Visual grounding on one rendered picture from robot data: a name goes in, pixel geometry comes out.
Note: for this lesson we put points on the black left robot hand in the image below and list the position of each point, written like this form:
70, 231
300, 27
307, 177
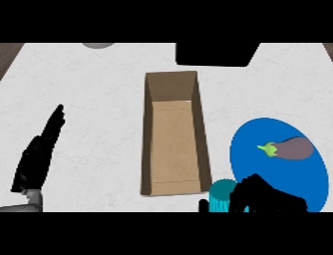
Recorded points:
36, 159

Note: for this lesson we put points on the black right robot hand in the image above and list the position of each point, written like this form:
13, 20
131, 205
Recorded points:
269, 198

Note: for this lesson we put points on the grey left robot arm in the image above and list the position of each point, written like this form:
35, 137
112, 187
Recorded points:
31, 203

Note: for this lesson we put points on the blue plate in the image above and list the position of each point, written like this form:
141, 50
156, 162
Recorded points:
292, 172

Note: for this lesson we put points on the teal cupcake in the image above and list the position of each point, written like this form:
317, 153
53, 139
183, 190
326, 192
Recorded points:
221, 196

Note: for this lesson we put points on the brown cardboard box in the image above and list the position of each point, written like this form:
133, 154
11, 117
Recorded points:
175, 132

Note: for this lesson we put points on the purple eggplant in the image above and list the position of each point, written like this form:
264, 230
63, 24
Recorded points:
294, 148

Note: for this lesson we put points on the grey round object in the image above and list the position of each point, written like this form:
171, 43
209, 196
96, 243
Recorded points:
99, 45

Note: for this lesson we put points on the black appliance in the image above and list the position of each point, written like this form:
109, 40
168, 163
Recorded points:
217, 53

